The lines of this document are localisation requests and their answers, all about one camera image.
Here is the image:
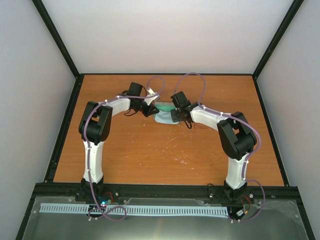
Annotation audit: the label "black aluminium frame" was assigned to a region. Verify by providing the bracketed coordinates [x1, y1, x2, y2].
[14, 0, 316, 240]

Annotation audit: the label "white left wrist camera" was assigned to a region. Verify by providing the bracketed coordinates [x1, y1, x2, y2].
[144, 87, 160, 106]

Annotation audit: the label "light blue slotted cable duct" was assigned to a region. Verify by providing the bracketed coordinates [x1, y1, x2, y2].
[39, 203, 229, 218]

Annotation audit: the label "grey leather glasses case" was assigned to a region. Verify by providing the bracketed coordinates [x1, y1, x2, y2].
[155, 102, 176, 113]

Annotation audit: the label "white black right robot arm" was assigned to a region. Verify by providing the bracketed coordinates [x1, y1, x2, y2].
[170, 91, 257, 202]

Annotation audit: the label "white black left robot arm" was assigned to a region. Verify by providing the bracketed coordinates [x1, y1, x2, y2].
[78, 82, 160, 202]

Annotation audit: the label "metal front plate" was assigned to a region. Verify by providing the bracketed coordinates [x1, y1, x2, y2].
[22, 197, 308, 240]

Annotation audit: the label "red thin-frame sunglasses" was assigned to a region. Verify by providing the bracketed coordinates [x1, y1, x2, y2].
[193, 125, 216, 131]

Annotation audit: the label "light blue cleaning cloth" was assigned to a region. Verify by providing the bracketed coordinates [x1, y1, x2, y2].
[154, 111, 178, 125]

